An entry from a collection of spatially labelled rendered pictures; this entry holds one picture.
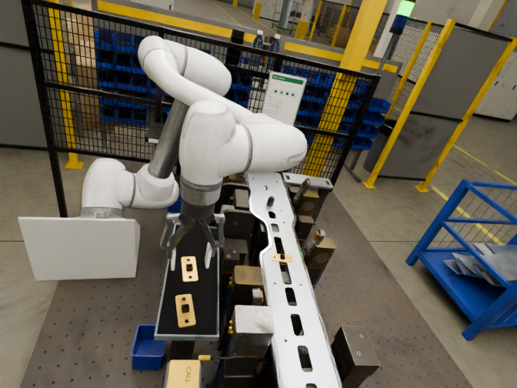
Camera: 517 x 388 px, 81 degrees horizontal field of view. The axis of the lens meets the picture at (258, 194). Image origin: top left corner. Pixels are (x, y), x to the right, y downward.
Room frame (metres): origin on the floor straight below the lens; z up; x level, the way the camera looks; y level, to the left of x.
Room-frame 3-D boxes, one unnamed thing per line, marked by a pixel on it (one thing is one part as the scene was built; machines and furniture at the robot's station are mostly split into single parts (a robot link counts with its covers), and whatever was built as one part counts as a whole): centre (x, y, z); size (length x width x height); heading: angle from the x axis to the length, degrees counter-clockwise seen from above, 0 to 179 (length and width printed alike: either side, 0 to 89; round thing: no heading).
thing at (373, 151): (4.26, -1.62, 0.36); 0.50 x 0.50 x 0.73
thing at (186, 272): (0.55, 0.13, 1.17); 0.08 x 0.04 x 0.01; 24
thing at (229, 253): (0.70, 0.03, 0.90); 0.05 x 0.05 x 0.40; 15
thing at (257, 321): (0.49, -0.06, 0.90); 0.13 x 0.08 x 0.41; 105
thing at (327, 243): (0.96, -0.32, 0.87); 0.12 x 0.07 x 0.35; 105
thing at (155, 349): (0.54, 0.22, 0.74); 0.11 x 0.10 x 0.09; 15
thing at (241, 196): (0.89, 0.07, 0.94); 0.18 x 0.13 x 0.49; 15
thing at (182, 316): (0.43, 0.10, 1.17); 0.08 x 0.04 x 0.01; 26
